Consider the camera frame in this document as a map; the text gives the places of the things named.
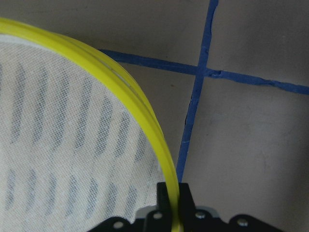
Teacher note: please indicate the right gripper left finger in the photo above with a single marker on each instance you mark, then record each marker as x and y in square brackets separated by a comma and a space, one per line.
[162, 198]

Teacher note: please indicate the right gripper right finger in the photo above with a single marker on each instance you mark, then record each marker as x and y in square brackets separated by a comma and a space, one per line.
[186, 202]

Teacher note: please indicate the yellow steamer layer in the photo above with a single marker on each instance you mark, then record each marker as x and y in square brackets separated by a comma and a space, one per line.
[79, 140]

